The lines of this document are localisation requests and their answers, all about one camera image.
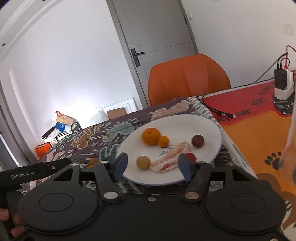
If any large orange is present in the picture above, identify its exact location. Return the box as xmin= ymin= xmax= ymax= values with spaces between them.
xmin=142 ymin=127 xmax=162 ymax=146

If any black usb cable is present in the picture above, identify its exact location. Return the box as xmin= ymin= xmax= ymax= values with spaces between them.
xmin=196 ymin=94 xmax=236 ymax=119

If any black charging cable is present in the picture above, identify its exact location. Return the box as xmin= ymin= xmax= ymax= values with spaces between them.
xmin=254 ymin=53 xmax=289 ymax=85

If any black charger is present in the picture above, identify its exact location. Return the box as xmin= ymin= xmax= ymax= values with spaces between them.
xmin=274 ymin=69 xmax=288 ymax=90

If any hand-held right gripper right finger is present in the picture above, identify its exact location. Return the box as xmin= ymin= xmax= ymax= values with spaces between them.
xmin=178 ymin=154 xmax=258 ymax=203

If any clear plastic bag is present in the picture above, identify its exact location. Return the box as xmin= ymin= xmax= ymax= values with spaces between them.
xmin=89 ymin=111 xmax=109 ymax=127

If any white plate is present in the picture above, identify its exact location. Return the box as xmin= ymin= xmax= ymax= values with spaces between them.
xmin=120 ymin=115 xmax=222 ymax=186

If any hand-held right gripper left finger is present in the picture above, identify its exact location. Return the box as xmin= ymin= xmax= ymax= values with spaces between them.
xmin=53 ymin=152 xmax=129 ymax=202

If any orange printed mat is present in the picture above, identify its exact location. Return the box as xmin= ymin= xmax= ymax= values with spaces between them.
xmin=202 ymin=80 xmax=296 ymax=237

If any black flat item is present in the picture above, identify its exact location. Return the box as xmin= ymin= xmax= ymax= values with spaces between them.
xmin=42 ymin=127 xmax=58 ymax=140

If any brown passion fruit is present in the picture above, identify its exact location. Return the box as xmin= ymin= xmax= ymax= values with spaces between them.
xmin=191 ymin=134 xmax=205 ymax=148

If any orange chair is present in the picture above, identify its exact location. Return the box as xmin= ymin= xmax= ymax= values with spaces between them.
xmin=147 ymin=54 xmax=232 ymax=108

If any grey door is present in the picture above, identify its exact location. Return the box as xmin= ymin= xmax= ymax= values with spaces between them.
xmin=106 ymin=0 xmax=199 ymax=110

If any red cable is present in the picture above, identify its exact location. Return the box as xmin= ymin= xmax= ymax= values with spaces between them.
xmin=285 ymin=45 xmax=296 ymax=70

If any cardboard box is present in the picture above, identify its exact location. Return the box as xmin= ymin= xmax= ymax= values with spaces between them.
xmin=107 ymin=108 xmax=127 ymax=120

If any blue and white bag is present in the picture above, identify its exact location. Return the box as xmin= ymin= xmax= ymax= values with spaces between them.
xmin=54 ymin=122 xmax=68 ymax=133

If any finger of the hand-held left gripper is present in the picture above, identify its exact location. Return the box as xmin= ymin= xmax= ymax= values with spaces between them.
xmin=38 ymin=158 xmax=73 ymax=173

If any white power strip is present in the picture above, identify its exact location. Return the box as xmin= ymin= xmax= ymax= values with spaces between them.
xmin=273 ymin=70 xmax=295 ymax=101

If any black door handle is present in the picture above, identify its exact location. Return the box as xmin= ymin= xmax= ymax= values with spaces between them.
xmin=131 ymin=48 xmax=145 ymax=67

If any patterned woven blanket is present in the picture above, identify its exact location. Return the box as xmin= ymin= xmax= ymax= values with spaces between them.
xmin=18 ymin=97 xmax=259 ymax=198

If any person's left hand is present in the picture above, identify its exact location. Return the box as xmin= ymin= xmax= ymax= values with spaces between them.
xmin=0 ymin=208 xmax=25 ymax=236

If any peeled pomelo piece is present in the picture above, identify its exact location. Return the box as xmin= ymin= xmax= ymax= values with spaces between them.
xmin=150 ymin=141 xmax=191 ymax=173

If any orange box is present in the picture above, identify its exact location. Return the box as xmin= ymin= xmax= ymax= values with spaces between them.
xmin=35 ymin=142 xmax=52 ymax=159

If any paper bag with orange handle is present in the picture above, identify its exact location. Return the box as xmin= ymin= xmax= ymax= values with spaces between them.
xmin=55 ymin=111 xmax=76 ymax=125

